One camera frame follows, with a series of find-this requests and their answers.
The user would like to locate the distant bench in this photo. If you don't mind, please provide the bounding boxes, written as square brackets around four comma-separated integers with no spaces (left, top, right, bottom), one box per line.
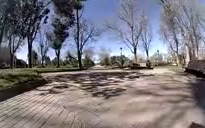
[129,61,154,71]

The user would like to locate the grey brick paved path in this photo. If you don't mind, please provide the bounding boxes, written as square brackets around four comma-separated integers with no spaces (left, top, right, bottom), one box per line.
[0,64,205,128]

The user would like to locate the row of dark trees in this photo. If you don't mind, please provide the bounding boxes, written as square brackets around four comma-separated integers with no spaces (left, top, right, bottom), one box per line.
[0,0,98,72]

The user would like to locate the row of bare trees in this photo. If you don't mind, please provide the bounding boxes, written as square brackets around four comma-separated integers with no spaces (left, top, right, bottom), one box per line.
[106,0,205,68]

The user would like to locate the dark kerb strip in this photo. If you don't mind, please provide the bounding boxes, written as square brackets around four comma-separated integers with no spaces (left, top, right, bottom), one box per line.
[0,78,49,107]

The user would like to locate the green grass area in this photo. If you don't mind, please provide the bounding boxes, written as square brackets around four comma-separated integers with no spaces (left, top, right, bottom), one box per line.
[0,65,81,92]

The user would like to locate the wooden bench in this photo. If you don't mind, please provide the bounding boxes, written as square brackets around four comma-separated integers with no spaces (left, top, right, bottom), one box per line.
[184,57,205,80]

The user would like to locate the building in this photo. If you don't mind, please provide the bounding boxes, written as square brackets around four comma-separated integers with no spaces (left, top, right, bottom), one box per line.
[0,44,28,70]

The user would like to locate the robot's own part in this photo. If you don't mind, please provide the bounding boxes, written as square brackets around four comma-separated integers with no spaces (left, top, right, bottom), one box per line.
[188,122,205,128]

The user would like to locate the lamp post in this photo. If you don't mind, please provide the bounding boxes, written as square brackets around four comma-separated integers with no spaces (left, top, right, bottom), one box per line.
[119,46,124,66]

